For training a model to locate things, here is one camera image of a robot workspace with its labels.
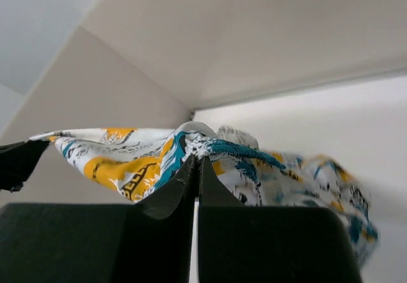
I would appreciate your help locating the white teal yellow patterned shorts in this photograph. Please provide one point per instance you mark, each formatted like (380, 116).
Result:
(136, 162)

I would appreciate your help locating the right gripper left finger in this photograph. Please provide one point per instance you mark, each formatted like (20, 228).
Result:
(145, 242)

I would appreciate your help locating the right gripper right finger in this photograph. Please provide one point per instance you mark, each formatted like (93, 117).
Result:
(237, 243)

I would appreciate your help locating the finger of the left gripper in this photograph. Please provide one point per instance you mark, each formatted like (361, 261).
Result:
(18, 161)

